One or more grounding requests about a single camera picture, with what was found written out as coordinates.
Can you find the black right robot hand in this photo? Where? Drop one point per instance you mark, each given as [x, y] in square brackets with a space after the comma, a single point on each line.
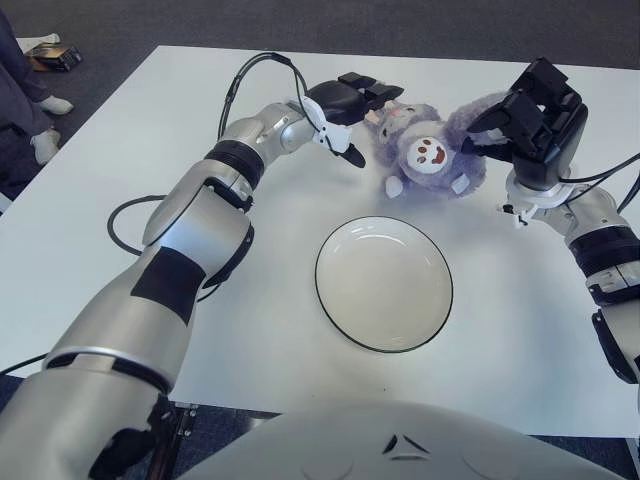
[550, 145]

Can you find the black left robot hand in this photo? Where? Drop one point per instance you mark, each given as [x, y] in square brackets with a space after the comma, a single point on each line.
[335, 102]

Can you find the purple plush bunny doll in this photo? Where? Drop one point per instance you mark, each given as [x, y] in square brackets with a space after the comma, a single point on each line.
[425, 130]

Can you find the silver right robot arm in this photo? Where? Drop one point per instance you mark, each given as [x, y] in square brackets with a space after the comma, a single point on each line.
[600, 240]

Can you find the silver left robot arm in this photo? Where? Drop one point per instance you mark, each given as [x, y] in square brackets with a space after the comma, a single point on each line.
[200, 235]

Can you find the white plate with black rim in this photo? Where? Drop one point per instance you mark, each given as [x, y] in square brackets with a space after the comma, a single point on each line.
[385, 285]

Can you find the black and brown box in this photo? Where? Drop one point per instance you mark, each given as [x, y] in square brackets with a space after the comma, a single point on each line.
[57, 57]

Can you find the person in blue trousers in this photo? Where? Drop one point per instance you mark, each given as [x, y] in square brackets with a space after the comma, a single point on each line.
[15, 85]

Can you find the grey robot torso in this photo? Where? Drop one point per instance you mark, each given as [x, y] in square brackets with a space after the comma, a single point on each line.
[400, 450]

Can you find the metal table bracket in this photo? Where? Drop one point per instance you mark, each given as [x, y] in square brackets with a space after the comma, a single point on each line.
[184, 417]

